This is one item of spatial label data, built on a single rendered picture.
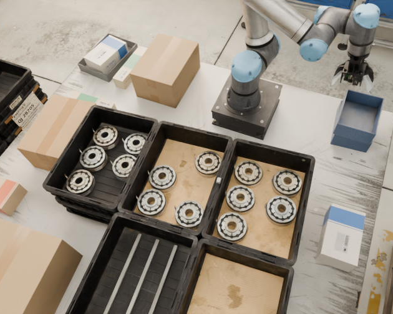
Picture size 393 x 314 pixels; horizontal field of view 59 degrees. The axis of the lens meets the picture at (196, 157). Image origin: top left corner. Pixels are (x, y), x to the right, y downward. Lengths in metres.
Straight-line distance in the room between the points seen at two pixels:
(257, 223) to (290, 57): 1.96
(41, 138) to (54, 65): 1.74
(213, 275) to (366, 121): 0.92
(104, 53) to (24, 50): 1.71
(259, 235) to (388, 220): 1.24
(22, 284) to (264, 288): 0.76
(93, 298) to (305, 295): 0.71
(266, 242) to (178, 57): 0.94
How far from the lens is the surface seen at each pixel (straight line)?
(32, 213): 1.60
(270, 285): 1.19
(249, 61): 1.40
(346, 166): 1.57
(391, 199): 2.41
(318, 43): 1.16
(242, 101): 1.49
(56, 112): 1.62
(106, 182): 1.38
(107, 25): 3.47
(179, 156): 1.37
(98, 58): 1.89
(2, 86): 2.48
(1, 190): 1.62
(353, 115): 1.64
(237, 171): 1.29
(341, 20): 1.27
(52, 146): 1.52
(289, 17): 1.17
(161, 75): 1.62
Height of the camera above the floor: 1.99
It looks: 58 degrees down
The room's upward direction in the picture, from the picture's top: 7 degrees counter-clockwise
